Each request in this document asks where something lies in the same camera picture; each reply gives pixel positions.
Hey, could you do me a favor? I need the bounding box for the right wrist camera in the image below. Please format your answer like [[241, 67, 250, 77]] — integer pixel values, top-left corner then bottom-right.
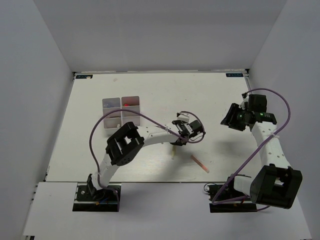
[[239, 93, 249, 110]]

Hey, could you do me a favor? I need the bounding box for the yellow slim highlighter pen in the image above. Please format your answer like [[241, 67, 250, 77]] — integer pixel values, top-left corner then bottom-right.
[[171, 146, 176, 160]]

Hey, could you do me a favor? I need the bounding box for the white left organizer container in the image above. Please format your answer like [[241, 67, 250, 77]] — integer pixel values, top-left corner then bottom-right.
[[102, 97, 122, 136]]

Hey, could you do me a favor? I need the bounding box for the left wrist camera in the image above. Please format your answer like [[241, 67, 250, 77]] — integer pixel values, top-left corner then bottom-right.
[[176, 112, 190, 123]]

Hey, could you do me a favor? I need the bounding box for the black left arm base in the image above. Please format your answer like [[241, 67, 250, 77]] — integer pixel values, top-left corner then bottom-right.
[[72, 184, 122, 212]]

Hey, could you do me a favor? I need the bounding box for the white organizer container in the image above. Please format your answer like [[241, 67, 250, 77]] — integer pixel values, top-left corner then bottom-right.
[[102, 97, 122, 136], [121, 96, 141, 126]]

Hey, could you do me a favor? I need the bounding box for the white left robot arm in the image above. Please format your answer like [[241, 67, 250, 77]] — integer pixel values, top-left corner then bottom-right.
[[86, 108, 206, 200]]

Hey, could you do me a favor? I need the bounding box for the blue label sticker left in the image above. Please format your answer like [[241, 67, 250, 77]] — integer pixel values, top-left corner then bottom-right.
[[75, 74, 93, 79]]

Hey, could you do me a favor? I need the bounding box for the white right organizer container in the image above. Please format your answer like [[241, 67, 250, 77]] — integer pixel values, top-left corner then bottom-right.
[[121, 96, 141, 126]]

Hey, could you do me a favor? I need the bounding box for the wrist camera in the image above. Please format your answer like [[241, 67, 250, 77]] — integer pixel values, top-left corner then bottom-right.
[[176, 112, 190, 123], [239, 93, 249, 110]]

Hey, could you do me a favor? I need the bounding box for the orange slim highlighter pen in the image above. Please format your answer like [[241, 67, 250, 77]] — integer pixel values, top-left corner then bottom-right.
[[190, 155, 210, 174]]

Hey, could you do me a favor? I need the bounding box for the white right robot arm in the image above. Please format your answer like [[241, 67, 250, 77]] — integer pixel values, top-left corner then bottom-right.
[[221, 93, 303, 209]]

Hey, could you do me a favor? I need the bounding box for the blue label sticker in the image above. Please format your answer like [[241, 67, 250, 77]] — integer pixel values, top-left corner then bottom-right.
[[75, 74, 93, 79], [225, 73, 244, 78]]

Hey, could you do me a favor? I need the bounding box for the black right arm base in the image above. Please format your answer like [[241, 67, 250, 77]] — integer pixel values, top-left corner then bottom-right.
[[203, 179, 258, 214]]

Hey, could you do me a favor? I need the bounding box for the blue label sticker right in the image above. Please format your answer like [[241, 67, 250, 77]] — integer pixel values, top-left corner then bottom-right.
[[225, 73, 244, 78]]

